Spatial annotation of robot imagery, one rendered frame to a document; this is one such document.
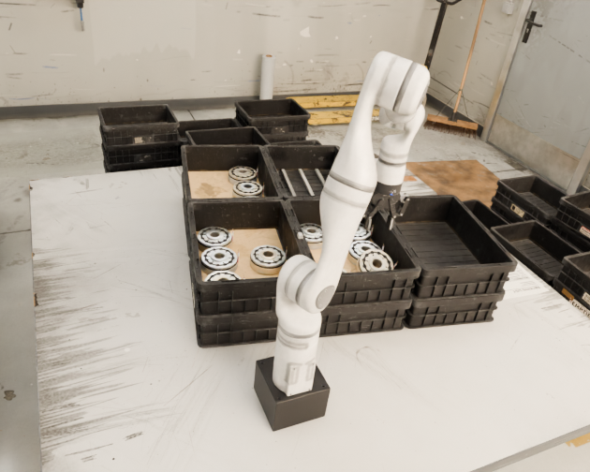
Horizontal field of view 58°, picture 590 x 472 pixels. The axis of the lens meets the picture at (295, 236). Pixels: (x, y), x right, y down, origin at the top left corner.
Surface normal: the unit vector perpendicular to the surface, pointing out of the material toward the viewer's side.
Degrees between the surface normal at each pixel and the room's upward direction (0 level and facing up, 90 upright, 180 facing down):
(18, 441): 0
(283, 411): 90
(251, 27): 90
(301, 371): 89
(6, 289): 0
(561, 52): 90
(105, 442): 0
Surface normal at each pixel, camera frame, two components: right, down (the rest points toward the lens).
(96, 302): 0.10, -0.83
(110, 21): 0.39, 0.55
